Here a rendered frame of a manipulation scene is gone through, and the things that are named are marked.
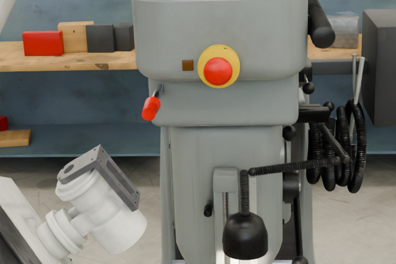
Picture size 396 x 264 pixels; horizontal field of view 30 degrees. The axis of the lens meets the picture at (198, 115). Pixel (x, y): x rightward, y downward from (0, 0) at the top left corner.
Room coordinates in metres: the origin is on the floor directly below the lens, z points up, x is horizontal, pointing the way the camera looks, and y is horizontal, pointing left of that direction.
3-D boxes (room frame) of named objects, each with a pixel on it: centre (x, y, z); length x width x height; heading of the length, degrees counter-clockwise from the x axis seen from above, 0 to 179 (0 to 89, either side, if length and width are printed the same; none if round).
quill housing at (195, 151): (1.25, -0.05, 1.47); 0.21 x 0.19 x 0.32; 85
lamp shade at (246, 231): (1.05, -0.07, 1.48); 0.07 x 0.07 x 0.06
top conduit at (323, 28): (1.27, -0.20, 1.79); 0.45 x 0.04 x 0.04; 175
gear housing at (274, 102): (1.29, -0.06, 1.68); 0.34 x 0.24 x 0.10; 175
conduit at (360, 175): (1.50, -0.27, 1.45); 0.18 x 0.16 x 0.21; 175
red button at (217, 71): (0.99, -0.03, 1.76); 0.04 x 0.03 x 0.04; 85
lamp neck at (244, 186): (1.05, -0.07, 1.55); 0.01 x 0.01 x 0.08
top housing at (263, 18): (1.26, -0.05, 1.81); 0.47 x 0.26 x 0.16; 175
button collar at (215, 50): (1.02, -0.03, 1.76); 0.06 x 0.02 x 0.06; 85
